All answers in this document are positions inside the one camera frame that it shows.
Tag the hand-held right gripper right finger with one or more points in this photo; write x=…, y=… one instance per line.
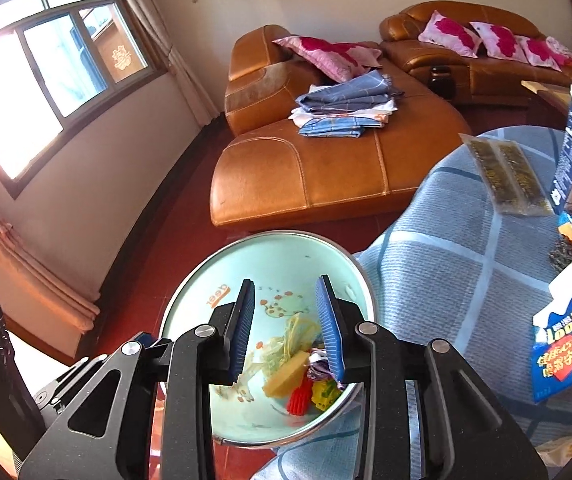
x=330, y=330

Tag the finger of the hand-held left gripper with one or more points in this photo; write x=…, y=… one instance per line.
x=153, y=342

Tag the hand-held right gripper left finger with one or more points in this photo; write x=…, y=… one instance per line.
x=243, y=330

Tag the purple wrapper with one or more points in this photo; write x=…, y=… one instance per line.
x=318, y=367

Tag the yellow sponge block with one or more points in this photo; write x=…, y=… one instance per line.
x=286, y=375

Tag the light green trash bin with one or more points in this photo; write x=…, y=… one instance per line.
x=276, y=270

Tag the blue white carton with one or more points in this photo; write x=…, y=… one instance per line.
x=566, y=340

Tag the dark wrapper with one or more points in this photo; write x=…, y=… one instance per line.
x=563, y=259

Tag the white printed bag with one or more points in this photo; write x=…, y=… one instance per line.
x=563, y=450

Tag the blue plaid tablecloth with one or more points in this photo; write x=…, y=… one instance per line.
x=441, y=270

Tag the orange leather chaise sofa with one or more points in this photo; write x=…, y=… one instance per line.
x=316, y=170

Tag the folded blue striped cloth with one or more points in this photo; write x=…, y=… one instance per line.
x=341, y=127

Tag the clear seaweed packet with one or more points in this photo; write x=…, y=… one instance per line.
x=526, y=180
x=491, y=175

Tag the folded blue plaid sheet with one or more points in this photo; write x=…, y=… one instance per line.
x=346, y=92

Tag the pink curtain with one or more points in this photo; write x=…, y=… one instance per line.
x=185, y=75

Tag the pink floral pillow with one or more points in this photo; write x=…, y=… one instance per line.
x=536, y=50
x=448, y=35
x=331, y=55
x=498, y=42

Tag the window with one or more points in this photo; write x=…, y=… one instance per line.
x=40, y=70

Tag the orange leather long sofa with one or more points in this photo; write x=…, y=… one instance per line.
x=491, y=75

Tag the wooden coffee table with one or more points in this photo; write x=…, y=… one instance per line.
x=551, y=95

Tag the pink bundled cloth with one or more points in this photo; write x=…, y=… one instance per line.
x=563, y=52

